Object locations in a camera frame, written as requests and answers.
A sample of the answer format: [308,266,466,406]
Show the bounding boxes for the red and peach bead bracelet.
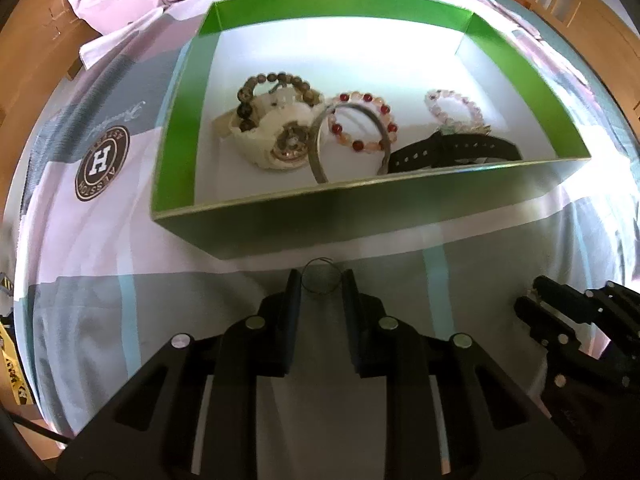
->
[327,91,399,154]

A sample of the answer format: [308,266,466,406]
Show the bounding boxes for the cream white wristwatch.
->
[212,87,333,172]

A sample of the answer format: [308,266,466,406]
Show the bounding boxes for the pale pink bead bracelet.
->
[425,89,488,133]

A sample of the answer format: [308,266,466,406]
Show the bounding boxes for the green cardboard box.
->
[151,0,592,261]

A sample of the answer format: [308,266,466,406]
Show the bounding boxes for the brown bead bracelet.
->
[236,71,325,133]

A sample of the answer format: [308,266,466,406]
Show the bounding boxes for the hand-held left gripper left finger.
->
[56,268,303,480]

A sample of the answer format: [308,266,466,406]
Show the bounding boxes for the black wristwatch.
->
[387,130,522,175]

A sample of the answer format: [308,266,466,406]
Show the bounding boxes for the wooden cabinet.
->
[470,0,640,126]

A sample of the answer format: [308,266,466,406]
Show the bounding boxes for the silver bangle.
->
[307,102,393,184]

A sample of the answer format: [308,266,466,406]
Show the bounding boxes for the yellow packet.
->
[0,270,32,407]

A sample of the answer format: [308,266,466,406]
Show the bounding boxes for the patchwork printed bed sheet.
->
[10,0,640,480]

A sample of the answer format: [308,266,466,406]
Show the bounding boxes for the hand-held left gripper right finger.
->
[341,268,586,480]

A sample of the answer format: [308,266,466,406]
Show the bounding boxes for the thin wire ring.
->
[302,258,342,296]

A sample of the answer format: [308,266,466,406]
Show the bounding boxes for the black cable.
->
[0,405,71,445]

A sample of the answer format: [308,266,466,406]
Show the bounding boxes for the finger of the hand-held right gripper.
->
[514,296,603,361]
[532,275,618,323]

